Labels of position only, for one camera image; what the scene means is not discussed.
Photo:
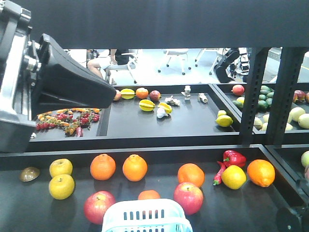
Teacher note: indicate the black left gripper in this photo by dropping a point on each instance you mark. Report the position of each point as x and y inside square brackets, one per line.
[49, 81]

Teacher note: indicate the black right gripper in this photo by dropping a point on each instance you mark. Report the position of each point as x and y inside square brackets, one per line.
[293, 219]

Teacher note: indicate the light blue plastic basket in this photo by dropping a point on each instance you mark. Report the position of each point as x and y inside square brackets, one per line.
[154, 215]

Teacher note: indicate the cherry tomato pile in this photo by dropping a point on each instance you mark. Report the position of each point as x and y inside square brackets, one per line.
[72, 121]

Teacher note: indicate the pale peach front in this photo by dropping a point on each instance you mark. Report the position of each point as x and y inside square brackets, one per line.
[306, 173]

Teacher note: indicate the pale peach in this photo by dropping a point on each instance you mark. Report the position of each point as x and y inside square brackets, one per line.
[306, 173]
[305, 159]

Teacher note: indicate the orange with navel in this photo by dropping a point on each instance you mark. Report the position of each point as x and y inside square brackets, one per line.
[261, 172]

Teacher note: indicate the pale peach rear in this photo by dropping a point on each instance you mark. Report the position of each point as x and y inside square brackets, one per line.
[305, 159]

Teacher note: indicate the seated person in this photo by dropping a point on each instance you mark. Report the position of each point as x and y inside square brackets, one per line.
[110, 57]

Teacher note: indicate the yellow lemon fruit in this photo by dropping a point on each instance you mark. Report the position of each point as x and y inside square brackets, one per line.
[234, 177]

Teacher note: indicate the red chili pepper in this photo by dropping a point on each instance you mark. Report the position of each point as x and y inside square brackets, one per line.
[218, 177]

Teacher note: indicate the black wooden produce stand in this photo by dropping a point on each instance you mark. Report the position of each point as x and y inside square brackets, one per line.
[277, 31]

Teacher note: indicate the yellow apple rear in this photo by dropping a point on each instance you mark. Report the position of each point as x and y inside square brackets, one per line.
[60, 166]

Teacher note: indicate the yellow apple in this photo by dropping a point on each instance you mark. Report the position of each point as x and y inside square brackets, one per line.
[61, 186]
[60, 166]

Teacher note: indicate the red bell pepper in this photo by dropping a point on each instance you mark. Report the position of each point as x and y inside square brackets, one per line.
[232, 157]

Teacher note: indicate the yellow starfruit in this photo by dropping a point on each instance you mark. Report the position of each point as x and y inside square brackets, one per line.
[146, 105]

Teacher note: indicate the orange fruit far left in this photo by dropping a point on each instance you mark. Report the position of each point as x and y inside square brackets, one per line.
[102, 167]

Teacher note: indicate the orange fruit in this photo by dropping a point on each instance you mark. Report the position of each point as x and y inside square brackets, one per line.
[191, 173]
[135, 168]
[102, 167]
[149, 194]

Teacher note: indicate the pink red apple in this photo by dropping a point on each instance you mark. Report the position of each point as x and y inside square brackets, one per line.
[189, 197]
[96, 206]

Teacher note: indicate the yellow apple front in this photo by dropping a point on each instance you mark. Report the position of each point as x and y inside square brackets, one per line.
[61, 186]

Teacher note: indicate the white garlic bulb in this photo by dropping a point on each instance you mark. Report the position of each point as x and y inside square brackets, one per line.
[161, 113]

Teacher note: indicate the orange fruit middle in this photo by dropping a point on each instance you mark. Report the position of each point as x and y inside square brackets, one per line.
[191, 173]

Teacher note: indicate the orange fruit left rear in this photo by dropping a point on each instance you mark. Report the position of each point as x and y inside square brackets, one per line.
[135, 168]

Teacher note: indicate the white office chair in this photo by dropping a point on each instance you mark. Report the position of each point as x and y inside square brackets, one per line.
[181, 54]

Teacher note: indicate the orange fruit front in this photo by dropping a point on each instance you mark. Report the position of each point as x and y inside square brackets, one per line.
[149, 194]

